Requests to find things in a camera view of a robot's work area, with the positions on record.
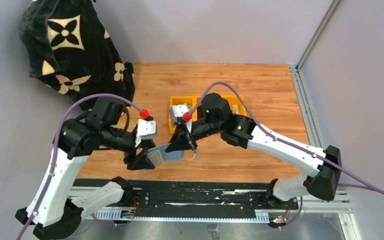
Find silver credit card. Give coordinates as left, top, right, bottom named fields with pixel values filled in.
left=148, top=151, right=165, bottom=168

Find green leather card holder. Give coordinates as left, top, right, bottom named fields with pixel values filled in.
left=140, top=143, right=184, bottom=171

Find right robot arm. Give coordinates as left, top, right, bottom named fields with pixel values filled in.
left=166, top=93, right=341, bottom=207

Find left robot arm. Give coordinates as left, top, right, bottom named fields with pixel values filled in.
left=15, top=93, right=157, bottom=240

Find beige cards in right bin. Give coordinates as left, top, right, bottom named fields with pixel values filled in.
left=232, top=104, right=242, bottom=115

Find left yellow plastic bin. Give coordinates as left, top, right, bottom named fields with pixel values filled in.
left=168, top=95, right=197, bottom=134

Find right yellow plastic bin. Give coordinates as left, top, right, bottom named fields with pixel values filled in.
left=221, top=94, right=248, bottom=116

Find black floral patterned blanket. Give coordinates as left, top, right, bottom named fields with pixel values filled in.
left=18, top=0, right=135, bottom=111

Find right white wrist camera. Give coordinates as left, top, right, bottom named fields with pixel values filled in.
left=169, top=104, right=192, bottom=126

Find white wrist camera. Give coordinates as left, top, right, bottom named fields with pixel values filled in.
left=169, top=104, right=192, bottom=126
left=135, top=119, right=158, bottom=147

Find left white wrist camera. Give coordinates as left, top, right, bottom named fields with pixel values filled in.
left=135, top=119, right=158, bottom=147

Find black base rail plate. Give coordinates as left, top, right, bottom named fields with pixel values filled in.
left=79, top=179, right=300, bottom=220

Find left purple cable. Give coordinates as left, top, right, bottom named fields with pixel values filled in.
left=14, top=93, right=150, bottom=240

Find purple cable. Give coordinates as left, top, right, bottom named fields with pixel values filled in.
left=14, top=93, right=150, bottom=240
left=182, top=81, right=384, bottom=229

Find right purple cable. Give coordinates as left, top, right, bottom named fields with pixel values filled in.
left=182, top=81, right=384, bottom=229

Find aluminium frame rail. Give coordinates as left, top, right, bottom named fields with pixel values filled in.
left=289, top=0, right=342, bottom=147

